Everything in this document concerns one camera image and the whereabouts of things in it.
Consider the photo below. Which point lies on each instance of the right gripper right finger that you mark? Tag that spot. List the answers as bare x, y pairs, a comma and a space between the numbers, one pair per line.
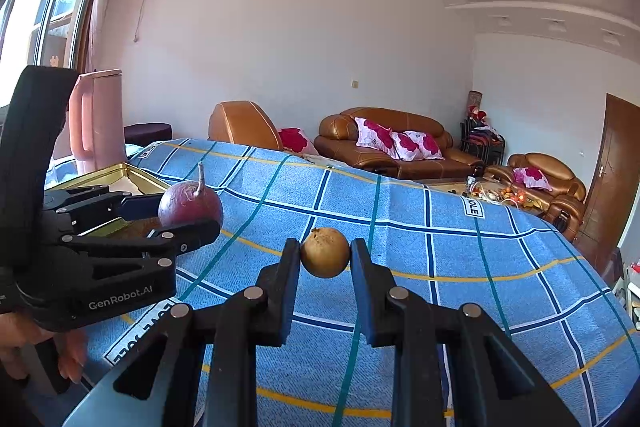
443, 354

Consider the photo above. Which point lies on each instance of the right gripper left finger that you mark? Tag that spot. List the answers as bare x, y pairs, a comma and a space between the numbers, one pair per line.
199, 364

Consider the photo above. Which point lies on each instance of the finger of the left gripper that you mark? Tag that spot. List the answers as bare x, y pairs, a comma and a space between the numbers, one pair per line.
167, 242
95, 205

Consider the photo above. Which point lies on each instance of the purple passion fruit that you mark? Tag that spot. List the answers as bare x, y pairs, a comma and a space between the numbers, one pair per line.
190, 201

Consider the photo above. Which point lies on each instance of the small tan longan fruit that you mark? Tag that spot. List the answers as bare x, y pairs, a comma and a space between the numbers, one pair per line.
325, 253

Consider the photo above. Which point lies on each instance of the gold rectangular tin box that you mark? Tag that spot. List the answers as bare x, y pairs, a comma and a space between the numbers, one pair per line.
119, 177

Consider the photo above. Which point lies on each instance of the pink electric kettle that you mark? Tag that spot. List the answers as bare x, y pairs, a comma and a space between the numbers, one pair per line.
95, 119

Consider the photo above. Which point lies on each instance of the dark round stool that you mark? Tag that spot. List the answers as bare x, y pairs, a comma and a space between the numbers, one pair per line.
145, 134

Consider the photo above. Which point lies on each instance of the blue plaid tablecloth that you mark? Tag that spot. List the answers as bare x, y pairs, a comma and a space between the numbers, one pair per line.
443, 247

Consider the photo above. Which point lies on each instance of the brown leather armchair near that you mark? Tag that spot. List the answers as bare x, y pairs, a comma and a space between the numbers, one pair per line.
245, 123

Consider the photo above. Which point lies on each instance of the brown leather armchair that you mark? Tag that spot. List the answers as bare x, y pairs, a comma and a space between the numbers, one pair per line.
566, 202
245, 123

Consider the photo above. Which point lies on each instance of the red cushion on near chair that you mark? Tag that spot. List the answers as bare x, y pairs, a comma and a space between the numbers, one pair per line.
295, 141

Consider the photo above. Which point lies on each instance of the coffee table with items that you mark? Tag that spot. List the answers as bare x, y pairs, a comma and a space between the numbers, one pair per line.
493, 191

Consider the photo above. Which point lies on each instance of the brown leather three-seat sofa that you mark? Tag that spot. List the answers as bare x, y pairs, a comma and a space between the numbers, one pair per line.
338, 135

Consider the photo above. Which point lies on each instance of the floral pillow on armchair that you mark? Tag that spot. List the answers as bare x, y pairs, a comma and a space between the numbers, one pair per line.
531, 177

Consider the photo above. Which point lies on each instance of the brown leather armchair far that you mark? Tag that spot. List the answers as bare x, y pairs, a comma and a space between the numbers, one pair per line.
566, 202

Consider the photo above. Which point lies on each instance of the white floral pillow right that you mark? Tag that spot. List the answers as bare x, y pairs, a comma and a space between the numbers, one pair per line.
416, 146

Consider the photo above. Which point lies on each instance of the white floral pillow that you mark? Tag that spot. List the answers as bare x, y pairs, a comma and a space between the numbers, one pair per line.
416, 146
376, 137

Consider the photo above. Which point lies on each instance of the stacked dark chairs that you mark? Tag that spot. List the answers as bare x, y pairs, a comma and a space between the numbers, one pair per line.
482, 142

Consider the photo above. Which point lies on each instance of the white floral pillow left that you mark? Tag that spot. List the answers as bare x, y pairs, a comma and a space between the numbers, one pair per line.
376, 137

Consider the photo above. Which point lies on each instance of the window with frame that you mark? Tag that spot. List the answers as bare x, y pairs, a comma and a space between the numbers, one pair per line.
39, 32

